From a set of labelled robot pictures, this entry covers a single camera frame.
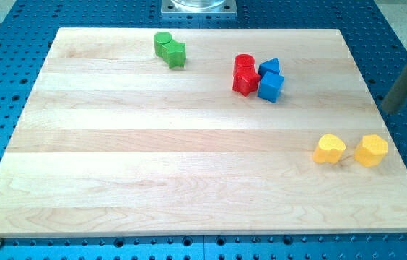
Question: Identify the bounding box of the wooden board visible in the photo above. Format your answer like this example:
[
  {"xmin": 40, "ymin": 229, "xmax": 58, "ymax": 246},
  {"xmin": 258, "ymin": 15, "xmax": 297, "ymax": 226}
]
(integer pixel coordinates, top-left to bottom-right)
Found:
[{"xmin": 0, "ymin": 27, "xmax": 407, "ymax": 238}]

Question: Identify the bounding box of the green cylinder block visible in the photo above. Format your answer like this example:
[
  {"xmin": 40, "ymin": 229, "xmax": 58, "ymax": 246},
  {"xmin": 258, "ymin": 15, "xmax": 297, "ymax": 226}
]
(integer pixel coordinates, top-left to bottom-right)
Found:
[{"xmin": 153, "ymin": 32, "xmax": 172, "ymax": 57}]

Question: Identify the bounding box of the green star block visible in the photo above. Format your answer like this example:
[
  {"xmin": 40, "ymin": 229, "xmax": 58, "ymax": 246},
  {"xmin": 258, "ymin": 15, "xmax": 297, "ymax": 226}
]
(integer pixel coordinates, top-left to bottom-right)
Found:
[{"xmin": 162, "ymin": 40, "xmax": 186, "ymax": 69}]

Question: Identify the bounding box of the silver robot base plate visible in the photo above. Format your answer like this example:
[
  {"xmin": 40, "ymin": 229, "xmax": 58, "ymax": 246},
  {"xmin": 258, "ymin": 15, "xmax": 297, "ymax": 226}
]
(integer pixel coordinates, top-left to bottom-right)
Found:
[{"xmin": 160, "ymin": 0, "xmax": 237, "ymax": 17}]

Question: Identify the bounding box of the red cylinder block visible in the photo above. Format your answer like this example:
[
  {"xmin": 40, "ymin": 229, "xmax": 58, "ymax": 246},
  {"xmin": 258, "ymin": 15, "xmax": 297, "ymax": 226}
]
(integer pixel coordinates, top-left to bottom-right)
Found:
[{"xmin": 233, "ymin": 53, "xmax": 255, "ymax": 75}]

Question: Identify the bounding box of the blue cube block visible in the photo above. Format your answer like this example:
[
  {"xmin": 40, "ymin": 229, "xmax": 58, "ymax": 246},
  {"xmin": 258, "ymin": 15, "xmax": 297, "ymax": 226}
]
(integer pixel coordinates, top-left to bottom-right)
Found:
[{"xmin": 258, "ymin": 72, "xmax": 285, "ymax": 103}]

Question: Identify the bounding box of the yellow heart block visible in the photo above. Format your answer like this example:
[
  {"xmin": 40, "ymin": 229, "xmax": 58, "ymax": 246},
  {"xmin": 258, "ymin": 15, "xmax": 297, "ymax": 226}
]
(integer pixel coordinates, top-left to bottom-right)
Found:
[{"xmin": 312, "ymin": 134, "xmax": 346, "ymax": 164}]

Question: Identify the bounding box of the yellow hexagon block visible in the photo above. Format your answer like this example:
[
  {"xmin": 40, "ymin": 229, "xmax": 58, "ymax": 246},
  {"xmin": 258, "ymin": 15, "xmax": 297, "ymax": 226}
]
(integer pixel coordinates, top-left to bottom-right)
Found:
[{"xmin": 354, "ymin": 134, "xmax": 388, "ymax": 167}]

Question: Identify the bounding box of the red star block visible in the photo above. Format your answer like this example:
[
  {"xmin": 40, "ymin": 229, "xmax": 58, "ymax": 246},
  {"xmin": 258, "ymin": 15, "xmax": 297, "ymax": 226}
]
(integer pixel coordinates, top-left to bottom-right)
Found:
[{"xmin": 232, "ymin": 69, "xmax": 261, "ymax": 96}]

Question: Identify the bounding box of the blue triangle block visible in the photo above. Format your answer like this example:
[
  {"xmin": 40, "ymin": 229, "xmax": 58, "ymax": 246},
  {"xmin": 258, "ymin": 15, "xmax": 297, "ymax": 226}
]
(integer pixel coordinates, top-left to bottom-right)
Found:
[{"xmin": 258, "ymin": 58, "xmax": 281, "ymax": 77}]

